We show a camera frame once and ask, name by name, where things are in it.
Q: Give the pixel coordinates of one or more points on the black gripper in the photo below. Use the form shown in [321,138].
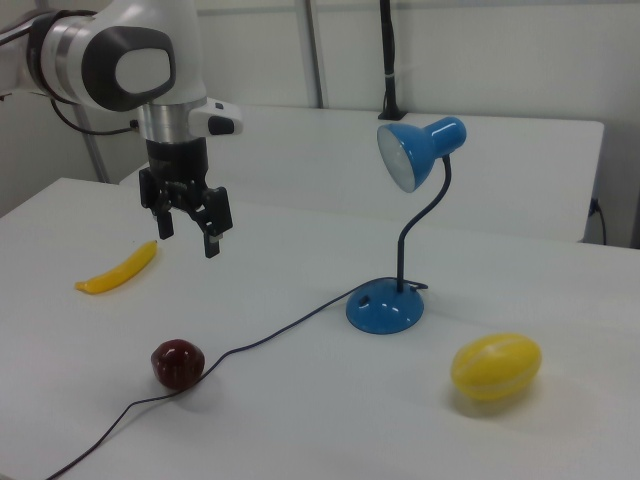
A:
[177,160]

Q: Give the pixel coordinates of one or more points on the blue gooseneck desk lamp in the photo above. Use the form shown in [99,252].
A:
[385,310]

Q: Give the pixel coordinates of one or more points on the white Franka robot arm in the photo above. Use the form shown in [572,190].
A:
[150,30]

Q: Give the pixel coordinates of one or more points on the yellow toy banana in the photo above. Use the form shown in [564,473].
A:
[125,270]

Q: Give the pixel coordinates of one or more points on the dark red toy apple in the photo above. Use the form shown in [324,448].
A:
[177,365]

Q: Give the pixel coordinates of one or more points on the black pole with table clamp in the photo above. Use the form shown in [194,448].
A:
[389,60]

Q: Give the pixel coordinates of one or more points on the yellow toy melon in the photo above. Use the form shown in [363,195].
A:
[495,367]

